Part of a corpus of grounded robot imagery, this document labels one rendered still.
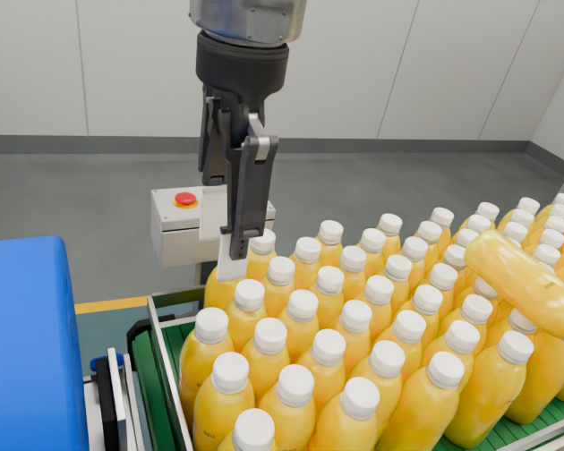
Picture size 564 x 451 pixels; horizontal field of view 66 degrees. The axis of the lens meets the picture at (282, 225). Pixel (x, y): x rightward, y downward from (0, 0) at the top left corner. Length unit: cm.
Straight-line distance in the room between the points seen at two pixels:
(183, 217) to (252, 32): 44
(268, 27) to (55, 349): 29
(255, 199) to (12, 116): 297
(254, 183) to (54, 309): 19
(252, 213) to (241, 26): 15
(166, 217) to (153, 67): 247
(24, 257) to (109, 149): 288
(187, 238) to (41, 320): 39
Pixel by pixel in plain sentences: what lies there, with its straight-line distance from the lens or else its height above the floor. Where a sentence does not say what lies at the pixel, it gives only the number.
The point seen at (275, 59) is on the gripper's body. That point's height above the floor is 143.
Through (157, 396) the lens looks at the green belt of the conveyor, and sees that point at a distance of 74.
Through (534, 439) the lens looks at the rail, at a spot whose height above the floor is 98.
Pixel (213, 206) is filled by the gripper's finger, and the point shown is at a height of 125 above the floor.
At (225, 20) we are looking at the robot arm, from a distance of 34.
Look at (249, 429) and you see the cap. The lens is 47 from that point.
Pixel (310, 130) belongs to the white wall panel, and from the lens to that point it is 362.
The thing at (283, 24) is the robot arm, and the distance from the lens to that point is 35.
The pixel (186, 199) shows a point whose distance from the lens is 75.
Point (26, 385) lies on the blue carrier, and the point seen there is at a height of 120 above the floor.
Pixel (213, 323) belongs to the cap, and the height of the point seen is 111.
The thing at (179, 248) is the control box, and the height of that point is 104.
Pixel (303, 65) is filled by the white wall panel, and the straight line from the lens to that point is 340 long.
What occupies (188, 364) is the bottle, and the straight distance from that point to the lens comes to 58.
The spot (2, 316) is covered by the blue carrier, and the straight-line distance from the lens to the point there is 41.
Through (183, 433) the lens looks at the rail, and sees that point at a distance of 61.
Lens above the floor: 151
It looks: 34 degrees down
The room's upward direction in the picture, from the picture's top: 11 degrees clockwise
